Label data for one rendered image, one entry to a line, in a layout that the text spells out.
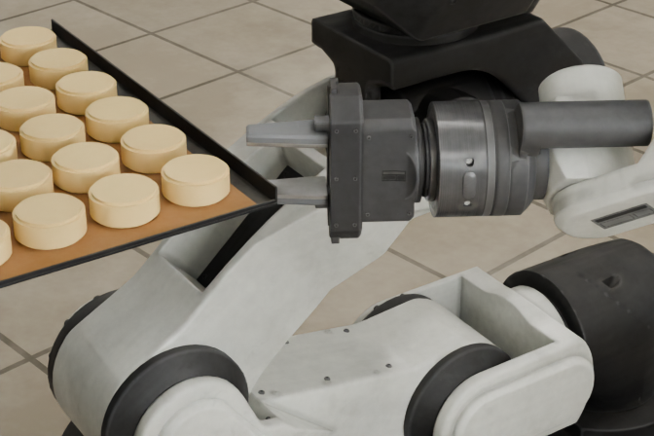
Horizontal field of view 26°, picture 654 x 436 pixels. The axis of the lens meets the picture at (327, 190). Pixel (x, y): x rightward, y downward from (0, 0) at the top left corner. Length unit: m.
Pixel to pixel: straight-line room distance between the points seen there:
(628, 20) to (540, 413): 1.92
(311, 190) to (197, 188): 0.10
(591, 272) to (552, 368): 0.15
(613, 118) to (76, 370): 0.54
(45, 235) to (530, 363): 0.65
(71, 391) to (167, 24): 2.03
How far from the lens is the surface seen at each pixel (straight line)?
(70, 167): 1.05
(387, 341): 1.47
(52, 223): 0.98
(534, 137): 1.03
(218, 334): 1.27
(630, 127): 1.04
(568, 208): 1.05
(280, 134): 1.05
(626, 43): 3.20
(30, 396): 2.03
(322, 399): 1.38
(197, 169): 1.04
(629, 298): 1.61
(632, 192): 1.03
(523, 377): 1.48
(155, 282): 1.30
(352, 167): 1.04
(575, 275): 1.59
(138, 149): 1.07
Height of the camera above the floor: 1.17
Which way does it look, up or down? 28 degrees down
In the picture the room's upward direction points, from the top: straight up
